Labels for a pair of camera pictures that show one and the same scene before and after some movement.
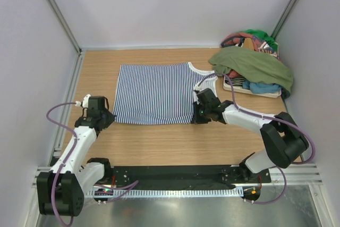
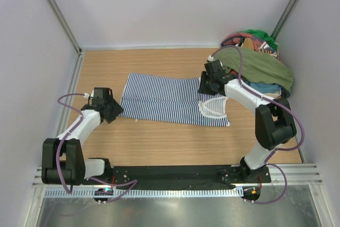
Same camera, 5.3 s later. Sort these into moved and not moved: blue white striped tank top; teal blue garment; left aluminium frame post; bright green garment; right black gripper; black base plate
Moved: blue white striped tank top; right black gripper
Not moved: black base plate; bright green garment; left aluminium frame post; teal blue garment
